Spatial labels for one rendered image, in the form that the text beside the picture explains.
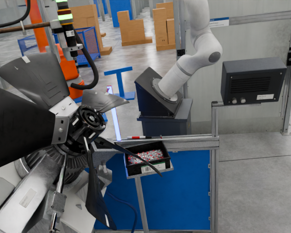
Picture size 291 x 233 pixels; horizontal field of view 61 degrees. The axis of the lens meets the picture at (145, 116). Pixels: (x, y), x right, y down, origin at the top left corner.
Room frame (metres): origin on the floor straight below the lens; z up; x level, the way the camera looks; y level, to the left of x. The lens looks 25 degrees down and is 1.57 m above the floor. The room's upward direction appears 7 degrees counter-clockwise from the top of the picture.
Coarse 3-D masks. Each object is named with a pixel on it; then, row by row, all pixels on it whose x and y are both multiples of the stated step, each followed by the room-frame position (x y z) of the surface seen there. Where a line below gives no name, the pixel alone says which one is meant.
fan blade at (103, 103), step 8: (88, 96) 1.08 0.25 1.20; (96, 96) 1.08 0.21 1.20; (104, 96) 1.08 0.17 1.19; (112, 96) 1.10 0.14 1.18; (88, 104) 0.99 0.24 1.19; (96, 104) 0.98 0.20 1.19; (104, 104) 0.99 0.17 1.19; (112, 104) 1.00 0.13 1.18; (120, 104) 1.02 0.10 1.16; (104, 112) 0.91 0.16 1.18
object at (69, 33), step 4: (72, 24) 0.88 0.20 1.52; (64, 28) 0.87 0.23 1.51; (68, 28) 0.87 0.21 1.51; (72, 28) 0.88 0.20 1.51; (64, 32) 0.87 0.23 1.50; (68, 32) 0.87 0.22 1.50; (72, 32) 0.87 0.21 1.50; (68, 36) 0.87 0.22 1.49; (72, 36) 0.87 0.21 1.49; (68, 40) 0.87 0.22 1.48; (72, 40) 0.87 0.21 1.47; (68, 44) 0.87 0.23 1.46; (72, 44) 0.87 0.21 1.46; (76, 44) 0.88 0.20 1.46; (72, 52) 0.88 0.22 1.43; (76, 52) 0.88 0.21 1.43; (72, 56) 0.87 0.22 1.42
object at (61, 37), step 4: (56, 20) 0.87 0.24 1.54; (52, 24) 0.85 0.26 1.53; (56, 24) 0.86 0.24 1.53; (52, 28) 0.85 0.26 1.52; (56, 28) 0.85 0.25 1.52; (60, 28) 0.86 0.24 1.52; (52, 32) 0.88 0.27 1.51; (56, 32) 0.85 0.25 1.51; (60, 32) 0.85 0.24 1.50; (60, 36) 0.86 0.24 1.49; (64, 36) 0.86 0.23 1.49; (60, 40) 0.86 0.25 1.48; (64, 40) 0.86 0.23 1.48; (60, 44) 0.87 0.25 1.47; (64, 44) 0.86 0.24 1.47; (80, 44) 0.89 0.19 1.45; (64, 48) 0.86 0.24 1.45; (68, 48) 0.85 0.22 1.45; (72, 48) 0.85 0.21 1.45; (76, 48) 0.86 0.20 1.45; (80, 48) 0.87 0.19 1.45
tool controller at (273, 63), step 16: (224, 64) 1.15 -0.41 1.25; (240, 64) 1.13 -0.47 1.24; (256, 64) 1.11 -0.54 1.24; (272, 64) 1.09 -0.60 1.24; (224, 80) 1.12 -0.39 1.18; (240, 80) 1.08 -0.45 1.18; (256, 80) 1.07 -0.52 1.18; (272, 80) 1.06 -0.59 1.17; (224, 96) 1.12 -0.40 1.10; (240, 96) 1.10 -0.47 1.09; (256, 96) 1.09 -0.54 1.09; (272, 96) 1.08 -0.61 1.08
